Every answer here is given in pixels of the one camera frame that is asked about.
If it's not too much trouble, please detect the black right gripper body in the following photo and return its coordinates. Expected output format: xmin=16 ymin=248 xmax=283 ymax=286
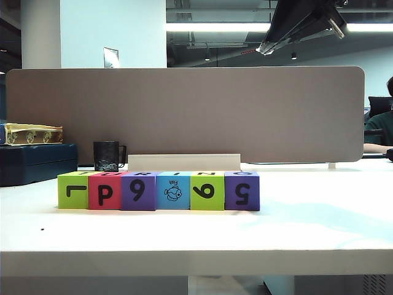
xmin=317 ymin=0 xmax=349 ymax=39

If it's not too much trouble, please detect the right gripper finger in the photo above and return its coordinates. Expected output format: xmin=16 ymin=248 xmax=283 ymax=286
xmin=255 ymin=0 xmax=322 ymax=51
xmin=259 ymin=12 xmax=333 ymax=55

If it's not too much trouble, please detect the purple block with 5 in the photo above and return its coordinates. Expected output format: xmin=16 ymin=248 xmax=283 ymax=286
xmin=224 ymin=170 xmax=261 ymax=212

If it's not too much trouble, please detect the lime green block with 6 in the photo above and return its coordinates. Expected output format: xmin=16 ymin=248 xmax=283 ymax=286
xmin=190 ymin=171 xmax=226 ymax=211

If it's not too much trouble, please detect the blue block with fish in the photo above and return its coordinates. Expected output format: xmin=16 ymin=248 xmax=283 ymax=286
xmin=156 ymin=171 xmax=192 ymax=211

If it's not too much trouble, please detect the purple block with 9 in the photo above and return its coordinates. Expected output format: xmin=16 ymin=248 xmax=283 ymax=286
xmin=120 ymin=171 xmax=158 ymax=211

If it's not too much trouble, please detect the red block with P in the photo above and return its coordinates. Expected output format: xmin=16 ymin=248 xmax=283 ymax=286
xmin=88 ymin=171 xmax=123 ymax=211

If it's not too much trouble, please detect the lime green block with L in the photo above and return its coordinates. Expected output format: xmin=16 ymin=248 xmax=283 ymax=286
xmin=57 ymin=171 xmax=91 ymax=210

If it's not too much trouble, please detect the bare person forearm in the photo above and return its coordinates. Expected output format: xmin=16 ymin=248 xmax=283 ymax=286
xmin=363 ymin=143 xmax=393 ymax=154

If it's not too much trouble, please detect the ceiling light strip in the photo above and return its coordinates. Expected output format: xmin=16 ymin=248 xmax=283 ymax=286
xmin=167 ymin=22 xmax=393 ymax=33

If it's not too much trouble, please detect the black office chair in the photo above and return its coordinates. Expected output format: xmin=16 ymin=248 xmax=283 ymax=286
xmin=368 ymin=96 xmax=393 ymax=119

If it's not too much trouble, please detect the person in green shirt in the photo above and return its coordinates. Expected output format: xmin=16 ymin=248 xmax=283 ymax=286
xmin=364 ymin=76 xmax=393 ymax=146

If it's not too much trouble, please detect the brown desk divider panel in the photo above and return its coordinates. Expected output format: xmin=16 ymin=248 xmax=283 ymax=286
xmin=5 ymin=65 xmax=365 ymax=164

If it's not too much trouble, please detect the black mug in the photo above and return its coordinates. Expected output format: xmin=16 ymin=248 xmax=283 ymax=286
xmin=93 ymin=141 xmax=128 ymax=172

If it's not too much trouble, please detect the under-table vent grille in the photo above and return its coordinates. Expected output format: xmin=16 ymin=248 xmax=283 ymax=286
xmin=362 ymin=274 xmax=389 ymax=295

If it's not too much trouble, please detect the white under-table column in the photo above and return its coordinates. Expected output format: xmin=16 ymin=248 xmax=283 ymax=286
xmin=187 ymin=275 xmax=295 ymax=295

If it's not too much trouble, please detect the yellow patterned box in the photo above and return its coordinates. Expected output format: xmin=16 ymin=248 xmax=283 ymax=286
xmin=4 ymin=122 xmax=64 ymax=146

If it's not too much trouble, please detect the dark blue case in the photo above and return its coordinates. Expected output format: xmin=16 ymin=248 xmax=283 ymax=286
xmin=0 ymin=143 xmax=79 ymax=187

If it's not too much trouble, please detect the framed wall sign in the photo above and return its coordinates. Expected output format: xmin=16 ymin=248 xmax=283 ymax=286
xmin=103 ymin=47 xmax=120 ymax=69

